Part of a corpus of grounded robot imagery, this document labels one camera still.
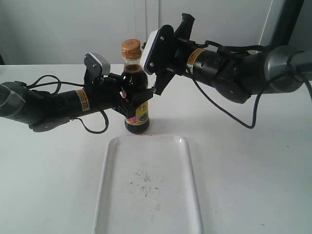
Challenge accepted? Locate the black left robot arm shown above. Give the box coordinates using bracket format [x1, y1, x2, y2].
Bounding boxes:
[0, 72, 153, 134]

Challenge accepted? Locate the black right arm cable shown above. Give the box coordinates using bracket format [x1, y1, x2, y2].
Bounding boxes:
[194, 40, 312, 130]

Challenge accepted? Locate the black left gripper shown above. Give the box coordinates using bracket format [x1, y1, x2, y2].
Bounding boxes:
[83, 72, 154, 117]

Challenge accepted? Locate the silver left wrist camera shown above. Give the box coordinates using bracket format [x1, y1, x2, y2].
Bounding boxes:
[84, 52, 111, 77]

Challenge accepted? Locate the white rectangular plastic tray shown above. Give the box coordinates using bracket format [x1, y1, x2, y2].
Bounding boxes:
[93, 135, 204, 234]

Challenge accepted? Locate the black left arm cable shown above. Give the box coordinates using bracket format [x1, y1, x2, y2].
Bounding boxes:
[25, 75, 109, 134]

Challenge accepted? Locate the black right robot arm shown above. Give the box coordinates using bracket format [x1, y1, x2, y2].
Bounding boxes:
[147, 13, 312, 103]

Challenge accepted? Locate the dark vertical post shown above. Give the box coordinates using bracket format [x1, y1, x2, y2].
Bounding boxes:
[269, 0, 304, 47]

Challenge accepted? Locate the dark soy sauce bottle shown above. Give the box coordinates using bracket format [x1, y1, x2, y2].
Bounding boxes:
[121, 39, 150, 134]

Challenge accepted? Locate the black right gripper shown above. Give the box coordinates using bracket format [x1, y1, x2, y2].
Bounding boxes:
[154, 13, 195, 96]

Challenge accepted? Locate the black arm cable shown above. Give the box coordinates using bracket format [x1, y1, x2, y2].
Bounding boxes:
[194, 40, 312, 130]
[25, 75, 109, 134]

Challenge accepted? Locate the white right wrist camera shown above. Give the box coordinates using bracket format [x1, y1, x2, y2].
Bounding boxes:
[140, 28, 163, 75]

